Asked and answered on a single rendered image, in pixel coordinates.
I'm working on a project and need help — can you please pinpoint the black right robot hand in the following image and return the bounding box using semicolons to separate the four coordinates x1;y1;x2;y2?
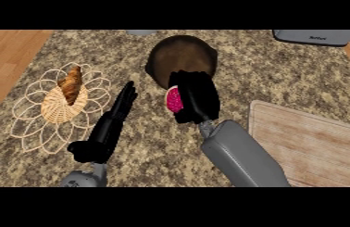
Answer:
167;69;222;125

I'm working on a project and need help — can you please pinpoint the golden brown croissant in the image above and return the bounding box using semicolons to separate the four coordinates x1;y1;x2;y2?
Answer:
56;65;84;107

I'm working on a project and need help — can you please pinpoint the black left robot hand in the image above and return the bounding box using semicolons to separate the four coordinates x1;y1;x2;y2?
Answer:
65;81;139;164

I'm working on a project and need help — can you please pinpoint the small grey object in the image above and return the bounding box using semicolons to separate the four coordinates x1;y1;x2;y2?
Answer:
126;30;158;36

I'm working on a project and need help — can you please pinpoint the pale wooden cutting board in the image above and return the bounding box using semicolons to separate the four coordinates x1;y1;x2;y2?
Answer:
248;99;350;188

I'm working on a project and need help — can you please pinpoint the pink frosted cupcake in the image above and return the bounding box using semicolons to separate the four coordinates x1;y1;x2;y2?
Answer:
164;85;185;114

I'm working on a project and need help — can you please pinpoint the dark brown round pan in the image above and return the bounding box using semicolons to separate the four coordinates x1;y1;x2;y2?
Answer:
145;34;219;90

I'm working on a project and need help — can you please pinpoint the pale wicker basket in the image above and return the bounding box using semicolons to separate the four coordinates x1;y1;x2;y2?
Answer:
9;62;114;155

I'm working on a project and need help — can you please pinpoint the grey appliance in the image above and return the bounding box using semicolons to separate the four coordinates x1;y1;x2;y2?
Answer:
272;30;350;47

